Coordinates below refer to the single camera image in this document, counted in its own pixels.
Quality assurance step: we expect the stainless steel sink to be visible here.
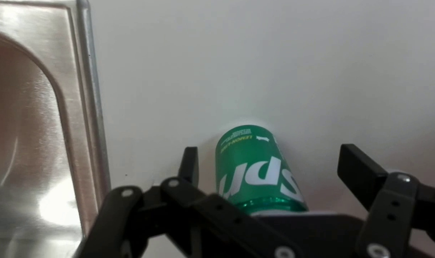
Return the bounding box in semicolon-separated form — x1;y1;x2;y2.
0;0;109;258

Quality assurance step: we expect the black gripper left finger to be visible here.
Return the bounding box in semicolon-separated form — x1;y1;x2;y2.
75;146;303;258

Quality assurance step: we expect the green Sprite can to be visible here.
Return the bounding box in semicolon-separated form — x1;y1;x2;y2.
215;124;309;214

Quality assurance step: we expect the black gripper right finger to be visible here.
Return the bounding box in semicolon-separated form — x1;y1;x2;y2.
337;143;435;258

